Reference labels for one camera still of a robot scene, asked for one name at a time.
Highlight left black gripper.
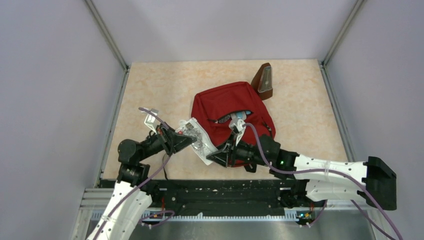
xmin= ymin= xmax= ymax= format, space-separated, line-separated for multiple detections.
xmin=138 ymin=121 xmax=198 ymax=162

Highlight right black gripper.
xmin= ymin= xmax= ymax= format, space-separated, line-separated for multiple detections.
xmin=207 ymin=130 xmax=271 ymax=167

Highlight white paper tag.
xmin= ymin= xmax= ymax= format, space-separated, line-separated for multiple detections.
xmin=175 ymin=117 xmax=218 ymax=166

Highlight blue round tape tin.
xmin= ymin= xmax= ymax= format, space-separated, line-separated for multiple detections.
xmin=217 ymin=114 xmax=232 ymax=124

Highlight red backpack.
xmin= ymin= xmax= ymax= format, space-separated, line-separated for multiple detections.
xmin=162 ymin=81 xmax=276 ymax=181

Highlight blue packaged scissors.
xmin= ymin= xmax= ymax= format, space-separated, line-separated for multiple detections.
xmin=230 ymin=110 xmax=252 ymax=121

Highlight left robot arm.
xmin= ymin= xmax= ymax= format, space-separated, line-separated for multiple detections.
xmin=87 ymin=124 xmax=197 ymax=240

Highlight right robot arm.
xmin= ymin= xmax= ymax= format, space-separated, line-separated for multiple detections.
xmin=206 ymin=134 xmax=397 ymax=211

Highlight brown wooden metronome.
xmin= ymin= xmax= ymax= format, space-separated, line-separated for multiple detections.
xmin=250 ymin=62 xmax=273 ymax=101

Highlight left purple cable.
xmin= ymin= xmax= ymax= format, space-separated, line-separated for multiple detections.
xmin=92 ymin=106 xmax=176 ymax=240

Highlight purple cable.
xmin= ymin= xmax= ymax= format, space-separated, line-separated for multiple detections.
xmin=243 ymin=123 xmax=403 ymax=240
xmin=92 ymin=106 xmax=176 ymax=240

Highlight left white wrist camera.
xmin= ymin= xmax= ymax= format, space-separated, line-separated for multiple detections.
xmin=144 ymin=108 xmax=159 ymax=134

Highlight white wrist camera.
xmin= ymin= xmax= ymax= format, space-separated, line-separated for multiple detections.
xmin=144 ymin=108 xmax=159 ymax=134
xmin=229 ymin=117 xmax=246 ymax=146

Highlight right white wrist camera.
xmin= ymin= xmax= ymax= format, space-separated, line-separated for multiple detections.
xmin=229 ymin=117 xmax=246 ymax=146

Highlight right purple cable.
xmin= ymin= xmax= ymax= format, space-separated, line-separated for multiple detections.
xmin=243 ymin=123 xmax=403 ymax=240

